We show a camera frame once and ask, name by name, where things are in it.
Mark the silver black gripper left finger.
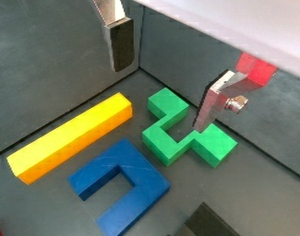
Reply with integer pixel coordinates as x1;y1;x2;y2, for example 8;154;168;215
89;0;134;72

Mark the yellow long bar block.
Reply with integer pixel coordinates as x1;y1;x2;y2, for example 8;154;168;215
8;93;132;184

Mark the green zigzag block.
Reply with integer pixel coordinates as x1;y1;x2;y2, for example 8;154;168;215
142;88;237;168

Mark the blue U-shaped block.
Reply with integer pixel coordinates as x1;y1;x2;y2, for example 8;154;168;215
68;138;170;236

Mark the red puzzle base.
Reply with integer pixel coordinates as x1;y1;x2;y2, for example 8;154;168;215
235;53;277;87

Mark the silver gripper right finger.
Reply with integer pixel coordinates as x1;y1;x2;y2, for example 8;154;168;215
192;70;261;133

